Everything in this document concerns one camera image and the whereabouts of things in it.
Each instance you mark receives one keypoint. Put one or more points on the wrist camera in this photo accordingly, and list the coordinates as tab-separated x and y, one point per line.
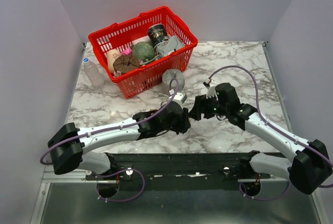
178	97
210	84

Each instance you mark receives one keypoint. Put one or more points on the green round melon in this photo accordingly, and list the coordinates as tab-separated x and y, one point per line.
144	51

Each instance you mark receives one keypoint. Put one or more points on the red plastic shopping basket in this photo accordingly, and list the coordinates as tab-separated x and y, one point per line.
126	34

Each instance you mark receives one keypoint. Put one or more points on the grey wrapped bundle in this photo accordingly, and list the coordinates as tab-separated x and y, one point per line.
165	48

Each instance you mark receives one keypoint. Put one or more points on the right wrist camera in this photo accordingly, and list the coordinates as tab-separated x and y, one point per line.
210	84

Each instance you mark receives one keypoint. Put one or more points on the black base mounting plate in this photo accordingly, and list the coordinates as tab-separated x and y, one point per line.
179	172

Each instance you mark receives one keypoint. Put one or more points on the clear plastic water bottle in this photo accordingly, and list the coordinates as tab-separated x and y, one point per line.
93	73

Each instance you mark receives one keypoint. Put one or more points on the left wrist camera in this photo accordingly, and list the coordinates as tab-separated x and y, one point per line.
178	97

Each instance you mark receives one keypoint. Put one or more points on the brown fabric pouch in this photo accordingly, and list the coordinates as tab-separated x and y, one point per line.
125	64

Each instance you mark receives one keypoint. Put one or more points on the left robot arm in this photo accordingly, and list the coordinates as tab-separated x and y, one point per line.
72	149

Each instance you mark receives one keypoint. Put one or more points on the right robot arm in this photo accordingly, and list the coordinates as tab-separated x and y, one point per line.
304	163

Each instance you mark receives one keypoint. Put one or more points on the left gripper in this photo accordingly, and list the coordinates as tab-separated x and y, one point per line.
183	124

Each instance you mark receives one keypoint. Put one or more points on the brass padlock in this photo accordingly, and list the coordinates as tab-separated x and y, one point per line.
163	103

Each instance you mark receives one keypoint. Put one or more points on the black printed can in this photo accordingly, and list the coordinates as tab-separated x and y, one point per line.
157	34

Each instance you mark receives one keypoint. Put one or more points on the grey taped cylinder roll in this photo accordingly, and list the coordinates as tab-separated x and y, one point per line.
169	78

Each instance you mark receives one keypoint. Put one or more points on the pink small box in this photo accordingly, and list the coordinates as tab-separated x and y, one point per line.
127	51

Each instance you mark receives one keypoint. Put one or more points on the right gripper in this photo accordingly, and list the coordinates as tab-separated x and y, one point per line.
203	102

